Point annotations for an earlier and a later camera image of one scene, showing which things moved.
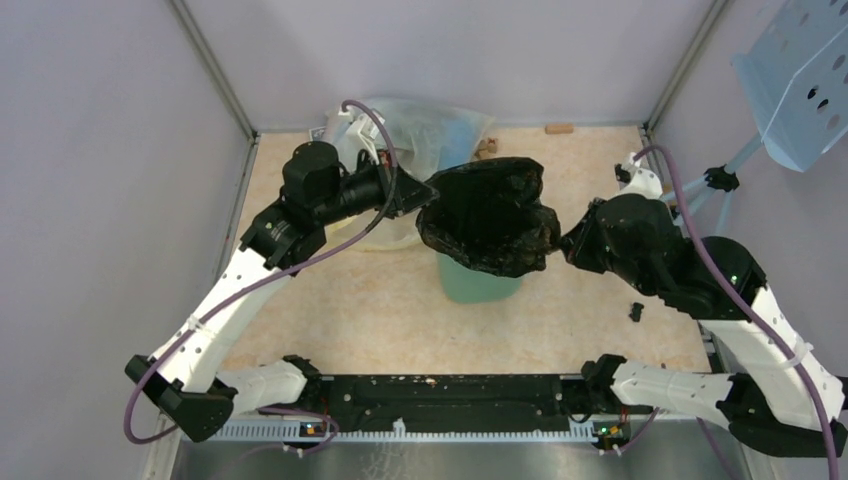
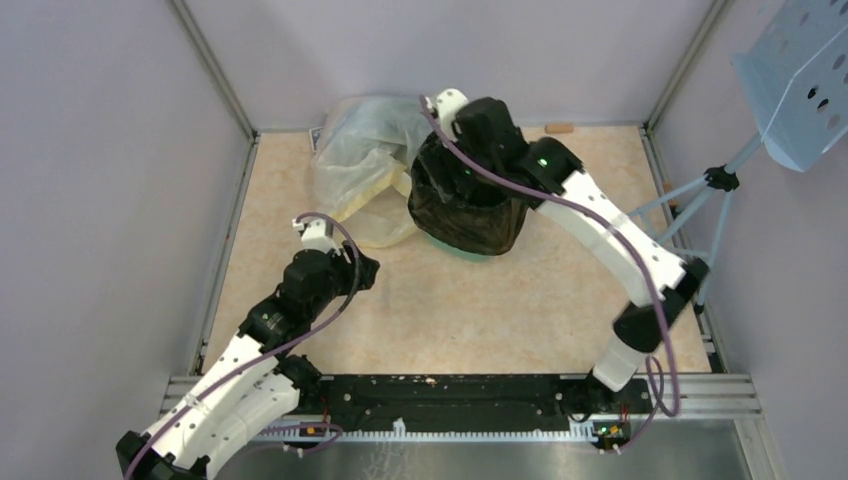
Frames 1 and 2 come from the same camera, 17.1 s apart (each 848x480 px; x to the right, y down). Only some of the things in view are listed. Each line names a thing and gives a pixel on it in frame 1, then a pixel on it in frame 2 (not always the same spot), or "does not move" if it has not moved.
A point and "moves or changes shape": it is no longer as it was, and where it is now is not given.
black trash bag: (490, 217) moves or changes shape
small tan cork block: (559, 129) does not move
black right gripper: (575, 243) -> (460, 141)
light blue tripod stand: (718, 178) does not move
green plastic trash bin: (465, 284) -> (458, 252)
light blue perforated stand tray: (795, 80) does not move
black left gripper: (409, 193) -> (367, 270)
